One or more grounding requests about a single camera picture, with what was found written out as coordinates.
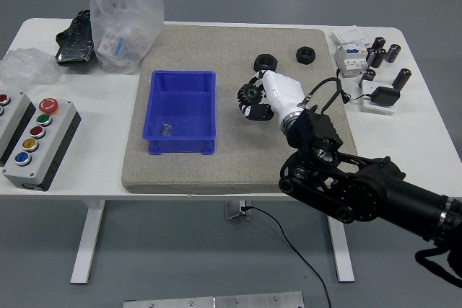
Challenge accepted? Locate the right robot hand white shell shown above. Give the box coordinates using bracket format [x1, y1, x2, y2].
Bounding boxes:
[236, 69, 308, 122]

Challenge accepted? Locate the large black gear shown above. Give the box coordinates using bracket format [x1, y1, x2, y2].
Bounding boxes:
[237, 83, 267, 108]

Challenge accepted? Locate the large black hex nut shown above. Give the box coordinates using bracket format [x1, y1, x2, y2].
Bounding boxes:
[253, 53, 279, 73]

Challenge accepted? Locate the small black hex nut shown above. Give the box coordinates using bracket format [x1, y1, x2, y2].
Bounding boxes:
[295, 45, 318, 66]

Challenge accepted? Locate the blue plastic box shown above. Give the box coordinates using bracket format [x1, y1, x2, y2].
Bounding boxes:
[141, 69, 217, 156]

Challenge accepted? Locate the grey control box red button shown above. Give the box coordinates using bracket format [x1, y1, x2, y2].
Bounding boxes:
[0, 91, 37, 164]

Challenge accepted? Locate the grey five-button control box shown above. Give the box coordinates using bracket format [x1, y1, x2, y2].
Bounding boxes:
[1, 97, 82, 193]

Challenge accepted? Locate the white circuit breaker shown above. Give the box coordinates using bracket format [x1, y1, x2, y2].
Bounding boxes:
[334, 40, 372, 79]

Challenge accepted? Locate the grey-brown mat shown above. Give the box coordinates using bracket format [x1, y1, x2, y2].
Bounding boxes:
[121, 25, 359, 195]

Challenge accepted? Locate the tall black cylinder capacitor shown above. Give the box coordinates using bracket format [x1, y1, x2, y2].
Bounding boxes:
[393, 68, 413, 91]

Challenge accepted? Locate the white table leg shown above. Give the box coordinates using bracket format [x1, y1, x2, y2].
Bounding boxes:
[326, 214, 356, 283]
[70, 199, 105, 284]

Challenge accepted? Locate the white plastic bag with boxes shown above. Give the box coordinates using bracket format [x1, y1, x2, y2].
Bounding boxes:
[89, 0, 165, 75]

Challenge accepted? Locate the silver metal plate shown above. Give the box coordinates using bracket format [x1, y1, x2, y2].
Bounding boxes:
[122, 291, 305, 308]

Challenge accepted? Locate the clear bubble wrap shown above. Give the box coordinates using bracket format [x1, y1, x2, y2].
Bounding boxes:
[0, 47, 62, 89]

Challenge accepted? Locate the black adapter plug with cord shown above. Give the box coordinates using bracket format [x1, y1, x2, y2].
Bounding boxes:
[335, 68, 401, 107]

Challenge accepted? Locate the metal bracket under table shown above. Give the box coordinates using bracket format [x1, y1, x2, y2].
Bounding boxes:
[223, 199, 253, 221]

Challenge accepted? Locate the black power cable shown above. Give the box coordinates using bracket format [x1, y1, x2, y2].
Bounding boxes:
[240, 206, 332, 308]

